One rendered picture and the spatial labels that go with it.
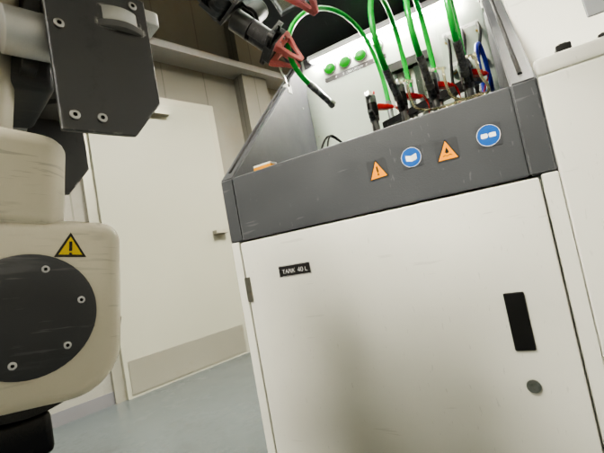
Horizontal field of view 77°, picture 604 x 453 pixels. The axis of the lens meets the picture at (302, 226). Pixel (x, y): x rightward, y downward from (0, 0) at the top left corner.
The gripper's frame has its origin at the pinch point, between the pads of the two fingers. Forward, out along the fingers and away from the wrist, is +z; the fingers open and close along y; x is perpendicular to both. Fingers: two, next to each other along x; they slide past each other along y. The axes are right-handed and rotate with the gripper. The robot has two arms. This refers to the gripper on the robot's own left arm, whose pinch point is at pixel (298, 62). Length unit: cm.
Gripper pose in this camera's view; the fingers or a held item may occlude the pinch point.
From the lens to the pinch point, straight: 108.7
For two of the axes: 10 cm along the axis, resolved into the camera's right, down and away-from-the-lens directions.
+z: 8.5, 5.2, 1.0
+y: -3.1, 3.4, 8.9
